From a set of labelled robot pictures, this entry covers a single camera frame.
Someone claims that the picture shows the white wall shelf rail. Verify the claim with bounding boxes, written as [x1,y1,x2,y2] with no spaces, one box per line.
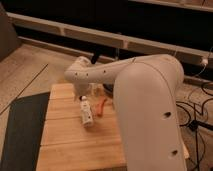
[7,12,213,68]

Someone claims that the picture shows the dark ceramic bowl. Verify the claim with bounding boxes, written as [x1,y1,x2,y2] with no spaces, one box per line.
[103,84,114,93]

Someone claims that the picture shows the white paper cup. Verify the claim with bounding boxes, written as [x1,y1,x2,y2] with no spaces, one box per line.
[90,83,101,97]

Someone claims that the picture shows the black floor cables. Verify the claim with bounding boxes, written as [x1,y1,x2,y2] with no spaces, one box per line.
[175,79,213,171]

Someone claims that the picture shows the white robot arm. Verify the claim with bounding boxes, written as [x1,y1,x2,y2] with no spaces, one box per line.
[65,54,187,171]

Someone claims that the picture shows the dark floor mat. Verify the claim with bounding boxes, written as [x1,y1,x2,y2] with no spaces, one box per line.
[0,92,50,171]

